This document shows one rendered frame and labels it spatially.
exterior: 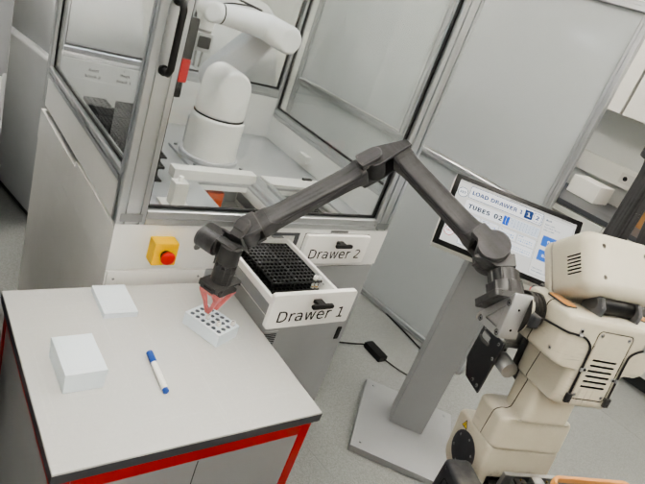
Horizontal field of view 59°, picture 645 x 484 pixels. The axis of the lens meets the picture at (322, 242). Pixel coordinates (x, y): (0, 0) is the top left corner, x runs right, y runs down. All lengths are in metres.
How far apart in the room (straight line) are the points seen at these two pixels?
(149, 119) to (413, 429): 1.86
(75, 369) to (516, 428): 1.04
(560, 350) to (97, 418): 0.99
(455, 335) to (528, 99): 1.30
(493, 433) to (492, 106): 2.04
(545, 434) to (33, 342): 1.26
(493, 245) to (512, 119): 1.83
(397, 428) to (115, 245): 1.61
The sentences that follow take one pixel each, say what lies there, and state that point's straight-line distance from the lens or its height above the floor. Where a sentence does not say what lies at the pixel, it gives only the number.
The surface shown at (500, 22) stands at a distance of 3.28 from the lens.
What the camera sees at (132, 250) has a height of 0.86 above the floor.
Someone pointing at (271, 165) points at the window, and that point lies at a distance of 1.72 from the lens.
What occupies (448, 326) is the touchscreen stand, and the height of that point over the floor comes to 0.60.
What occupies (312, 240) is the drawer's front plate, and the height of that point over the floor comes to 0.91.
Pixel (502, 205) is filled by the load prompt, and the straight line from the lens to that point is 2.32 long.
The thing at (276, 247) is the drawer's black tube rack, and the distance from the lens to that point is 1.81.
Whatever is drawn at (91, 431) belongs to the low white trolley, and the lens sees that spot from 1.27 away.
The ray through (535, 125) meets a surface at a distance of 3.09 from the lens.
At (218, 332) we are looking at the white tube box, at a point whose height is 0.79.
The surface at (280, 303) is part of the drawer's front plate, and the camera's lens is 1.52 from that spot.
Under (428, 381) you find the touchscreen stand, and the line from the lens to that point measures 2.60.
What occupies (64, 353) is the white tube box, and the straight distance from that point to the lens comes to 1.35.
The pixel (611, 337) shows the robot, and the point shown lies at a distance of 1.42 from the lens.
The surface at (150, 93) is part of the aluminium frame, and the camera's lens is 1.48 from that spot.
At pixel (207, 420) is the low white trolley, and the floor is 0.76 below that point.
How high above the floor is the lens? 1.67
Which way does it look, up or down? 23 degrees down
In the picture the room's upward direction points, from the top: 21 degrees clockwise
